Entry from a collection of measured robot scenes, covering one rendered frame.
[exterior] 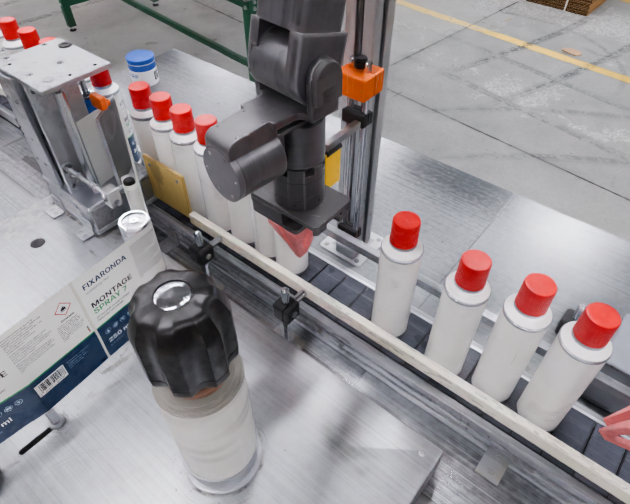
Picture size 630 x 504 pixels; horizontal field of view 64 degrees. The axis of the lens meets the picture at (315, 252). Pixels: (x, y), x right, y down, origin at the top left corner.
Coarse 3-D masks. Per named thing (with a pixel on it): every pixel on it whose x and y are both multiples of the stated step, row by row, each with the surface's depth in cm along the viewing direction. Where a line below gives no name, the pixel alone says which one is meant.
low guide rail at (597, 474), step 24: (192, 216) 84; (240, 240) 80; (264, 264) 77; (312, 288) 73; (336, 312) 71; (384, 336) 67; (408, 360) 66; (456, 384) 62; (480, 408) 62; (504, 408) 60; (528, 432) 58; (576, 456) 56; (600, 480) 55
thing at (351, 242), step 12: (336, 228) 75; (336, 240) 75; (348, 240) 73; (360, 252) 73; (372, 252) 71; (420, 276) 68; (432, 288) 67; (492, 324) 64; (540, 348) 61; (600, 372) 58; (600, 384) 58; (612, 384) 57; (624, 396) 56
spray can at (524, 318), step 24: (528, 288) 51; (552, 288) 51; (504, 312) 54; (528, 312) 52; (504, 336) 56; (528, 336) 54; (480, 360) 62; (504, 360) 58; (528, 360) 58; (480, 384) 63; (504, 384) 61
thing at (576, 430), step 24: (312, 264) 81; (336, 288) 78; (360, 288) 78; (360, 312) 74; (360, 336) 71; (408, 336) 71; (432, 384) 66; (504, 432) 63; (552, 432) 62; (576, 432) 62; (552, 456) 60; (600, 456) 60; (624, 456) 60; (624, 480) 58
